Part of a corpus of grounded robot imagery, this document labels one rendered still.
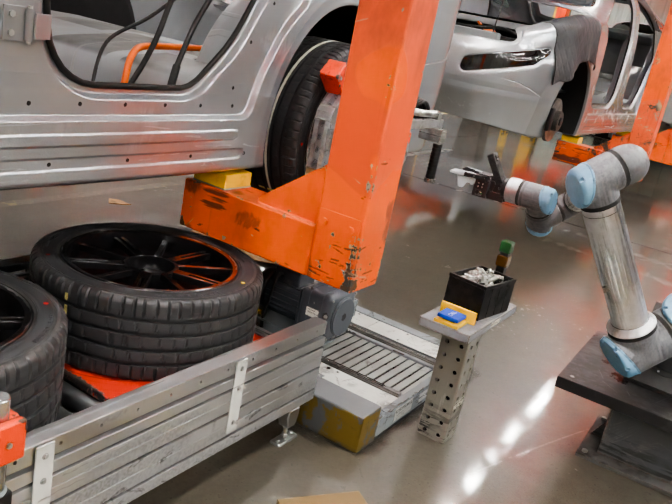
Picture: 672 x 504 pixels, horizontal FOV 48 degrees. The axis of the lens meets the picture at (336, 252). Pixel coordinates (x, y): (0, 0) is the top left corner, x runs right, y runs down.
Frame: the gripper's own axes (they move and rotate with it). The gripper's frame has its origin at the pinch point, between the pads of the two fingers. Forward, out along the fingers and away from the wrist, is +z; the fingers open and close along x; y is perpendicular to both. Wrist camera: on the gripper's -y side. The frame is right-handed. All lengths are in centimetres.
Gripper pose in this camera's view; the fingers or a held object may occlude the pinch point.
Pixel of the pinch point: (458, 168)
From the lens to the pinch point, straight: 281.0
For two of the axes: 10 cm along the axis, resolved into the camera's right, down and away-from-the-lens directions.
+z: -8.2, -3.2, 4.7
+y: -1.9, 9.4, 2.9
